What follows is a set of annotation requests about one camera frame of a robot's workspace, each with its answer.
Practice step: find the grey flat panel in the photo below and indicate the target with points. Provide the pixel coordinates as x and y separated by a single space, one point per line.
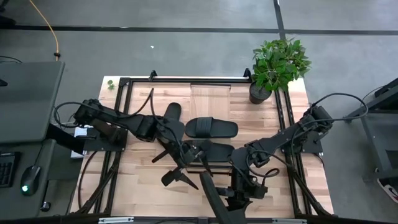
28 99

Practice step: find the dark metal cart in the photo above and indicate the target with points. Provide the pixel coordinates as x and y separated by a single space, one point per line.
379 133

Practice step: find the black round knob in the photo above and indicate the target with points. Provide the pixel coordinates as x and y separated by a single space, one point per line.
46 206

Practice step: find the grey desk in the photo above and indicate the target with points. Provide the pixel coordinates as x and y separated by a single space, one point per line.
12 205

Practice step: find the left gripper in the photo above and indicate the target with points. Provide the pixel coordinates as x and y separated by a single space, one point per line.
182 155

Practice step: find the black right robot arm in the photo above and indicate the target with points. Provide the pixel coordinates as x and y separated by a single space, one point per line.
280 137

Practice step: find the potted green plant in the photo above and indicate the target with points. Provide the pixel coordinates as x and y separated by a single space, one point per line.
276 65

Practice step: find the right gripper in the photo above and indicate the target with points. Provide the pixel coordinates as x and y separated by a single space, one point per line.
248 188

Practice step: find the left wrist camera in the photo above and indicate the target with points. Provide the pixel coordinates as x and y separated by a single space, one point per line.
199 151

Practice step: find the black frame wooden shelf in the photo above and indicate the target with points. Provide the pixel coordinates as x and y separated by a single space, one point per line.
210 102

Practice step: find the black computer mouse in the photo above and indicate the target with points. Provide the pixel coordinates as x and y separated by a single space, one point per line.
30 180

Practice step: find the white red sneaker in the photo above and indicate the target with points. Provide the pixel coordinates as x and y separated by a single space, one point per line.
388 189

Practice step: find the black aluminium rig frame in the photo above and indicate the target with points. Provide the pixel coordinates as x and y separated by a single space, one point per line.
174 80

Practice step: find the black keyboard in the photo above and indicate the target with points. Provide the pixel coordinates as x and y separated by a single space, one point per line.
6 169

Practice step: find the silver metal bracket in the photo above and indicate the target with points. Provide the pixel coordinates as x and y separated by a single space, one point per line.
115 220
289 221

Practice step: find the white box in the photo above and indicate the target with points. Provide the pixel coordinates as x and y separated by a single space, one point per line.
80 132

